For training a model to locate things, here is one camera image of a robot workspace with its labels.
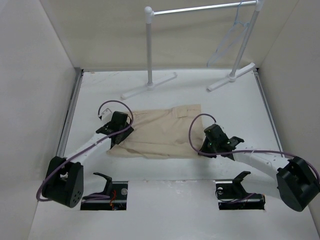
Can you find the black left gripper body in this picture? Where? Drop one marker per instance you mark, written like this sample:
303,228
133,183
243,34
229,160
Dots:
123,127

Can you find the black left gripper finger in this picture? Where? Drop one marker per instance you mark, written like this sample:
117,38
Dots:
117,139
128,127

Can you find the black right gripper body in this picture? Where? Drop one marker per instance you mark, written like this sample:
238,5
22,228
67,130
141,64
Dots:
215,146

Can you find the beige trousers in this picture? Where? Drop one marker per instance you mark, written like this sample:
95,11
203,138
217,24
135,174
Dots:
160,134

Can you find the light blue clothes hanger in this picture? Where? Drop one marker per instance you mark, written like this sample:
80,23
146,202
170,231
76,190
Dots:
234,34

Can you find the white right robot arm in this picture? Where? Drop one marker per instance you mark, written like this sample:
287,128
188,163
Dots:
297,181

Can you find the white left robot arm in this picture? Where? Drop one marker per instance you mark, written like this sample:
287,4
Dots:
64,180

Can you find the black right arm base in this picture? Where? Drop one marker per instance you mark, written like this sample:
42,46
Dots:
231,195

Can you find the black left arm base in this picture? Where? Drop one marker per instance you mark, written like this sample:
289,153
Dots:
113,197

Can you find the white clothes rack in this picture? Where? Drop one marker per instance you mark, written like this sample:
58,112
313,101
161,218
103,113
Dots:
187,37

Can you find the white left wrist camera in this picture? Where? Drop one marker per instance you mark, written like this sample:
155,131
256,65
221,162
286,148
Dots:
106,115

